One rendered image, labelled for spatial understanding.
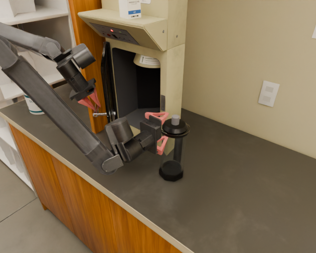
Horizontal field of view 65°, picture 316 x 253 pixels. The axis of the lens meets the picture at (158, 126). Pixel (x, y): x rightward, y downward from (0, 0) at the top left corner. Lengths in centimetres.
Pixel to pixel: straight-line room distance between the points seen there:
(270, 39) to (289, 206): 66
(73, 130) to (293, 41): 89
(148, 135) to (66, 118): 24
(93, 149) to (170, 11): 50
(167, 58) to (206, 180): 49
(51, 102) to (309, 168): 102
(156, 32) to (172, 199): 58
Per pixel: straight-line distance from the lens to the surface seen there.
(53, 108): 67
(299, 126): 127
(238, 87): 128
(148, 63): 99
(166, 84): 93
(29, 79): 68
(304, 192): 111
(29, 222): 225
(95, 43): 113
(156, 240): 102
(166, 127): 86
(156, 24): 81
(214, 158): 112
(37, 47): 95
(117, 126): 69
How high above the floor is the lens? 167
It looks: 34 degrees down
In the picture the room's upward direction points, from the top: straight up
